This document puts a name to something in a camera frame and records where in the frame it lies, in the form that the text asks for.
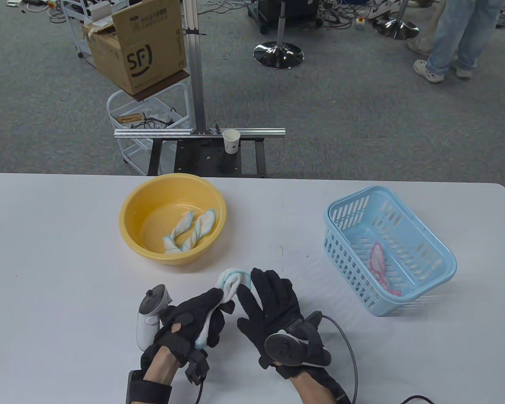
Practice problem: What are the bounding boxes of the person's left hand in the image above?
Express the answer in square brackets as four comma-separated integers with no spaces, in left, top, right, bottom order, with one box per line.
[140,287,236,385]

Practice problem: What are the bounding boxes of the person's right hand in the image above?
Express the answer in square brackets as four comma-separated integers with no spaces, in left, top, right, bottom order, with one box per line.
[237,268,334,380]

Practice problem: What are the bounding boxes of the white blue-trimmed sock pair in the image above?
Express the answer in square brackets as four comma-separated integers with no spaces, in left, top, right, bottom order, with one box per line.
[196,267,253,351]

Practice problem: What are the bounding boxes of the blue-trimmed white dish cloth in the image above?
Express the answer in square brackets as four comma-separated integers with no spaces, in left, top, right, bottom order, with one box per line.
[163,209,216,254]

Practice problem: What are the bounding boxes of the white pink-trimmed sock pair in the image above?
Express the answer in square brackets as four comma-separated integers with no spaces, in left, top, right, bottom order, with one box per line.
[369,243,402,297]

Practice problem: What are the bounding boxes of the person's right forearm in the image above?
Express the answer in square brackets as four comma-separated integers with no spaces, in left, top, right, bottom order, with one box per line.
[288,366,350,404]

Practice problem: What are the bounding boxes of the person's left forearm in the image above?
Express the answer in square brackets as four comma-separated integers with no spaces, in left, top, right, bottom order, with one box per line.
[143,347,179,404]

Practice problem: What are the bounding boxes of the dark grey white controller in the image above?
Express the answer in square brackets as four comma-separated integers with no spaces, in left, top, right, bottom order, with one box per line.
[264,311,332,367]
[136,284,173,352]

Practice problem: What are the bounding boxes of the yellow plastic basin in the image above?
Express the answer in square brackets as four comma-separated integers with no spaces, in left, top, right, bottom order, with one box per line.
[119,173,228,266]

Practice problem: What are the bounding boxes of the light blue plastic basket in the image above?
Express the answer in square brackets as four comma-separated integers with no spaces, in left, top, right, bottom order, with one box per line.
[323,186,457,317]

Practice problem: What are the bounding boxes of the black metal stand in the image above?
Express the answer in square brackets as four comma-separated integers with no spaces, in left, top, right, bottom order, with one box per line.
[146,138,268,178]

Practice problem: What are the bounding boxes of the white paper cup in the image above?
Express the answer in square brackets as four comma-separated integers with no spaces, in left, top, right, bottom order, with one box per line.
[223,129,241,154]

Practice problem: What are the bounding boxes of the brown wooden board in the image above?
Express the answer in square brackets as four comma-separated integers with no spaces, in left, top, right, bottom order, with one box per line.
[126,69,191,102]

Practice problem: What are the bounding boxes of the chrome stool base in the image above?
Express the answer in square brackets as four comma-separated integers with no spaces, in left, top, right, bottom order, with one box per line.
[372,0,419,41]
[253,0,304,70]

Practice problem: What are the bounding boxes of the brown cardboard box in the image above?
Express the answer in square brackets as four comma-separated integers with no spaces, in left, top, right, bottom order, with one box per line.
[83,0,187,95]

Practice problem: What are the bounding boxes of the black wheeled equipment base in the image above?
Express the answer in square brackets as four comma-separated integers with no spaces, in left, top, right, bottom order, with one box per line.
[247,0,322,35]

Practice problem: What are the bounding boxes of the white metal rack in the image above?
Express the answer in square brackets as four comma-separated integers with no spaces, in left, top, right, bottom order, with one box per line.
[60,0,131,68]

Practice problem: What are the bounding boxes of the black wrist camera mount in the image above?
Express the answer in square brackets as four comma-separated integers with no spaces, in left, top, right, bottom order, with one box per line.
[332,379,352,404]
[126,369,173,404]

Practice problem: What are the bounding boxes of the black cables bundle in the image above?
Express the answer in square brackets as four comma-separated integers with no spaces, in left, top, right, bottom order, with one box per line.
[130,110,181,130]

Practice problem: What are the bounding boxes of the white wire cart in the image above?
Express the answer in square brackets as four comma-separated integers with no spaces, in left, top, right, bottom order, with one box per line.
[106,82,192,175]

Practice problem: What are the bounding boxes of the aluminium profile frame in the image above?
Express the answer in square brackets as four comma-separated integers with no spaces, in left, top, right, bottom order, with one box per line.
[114,0,286,139]

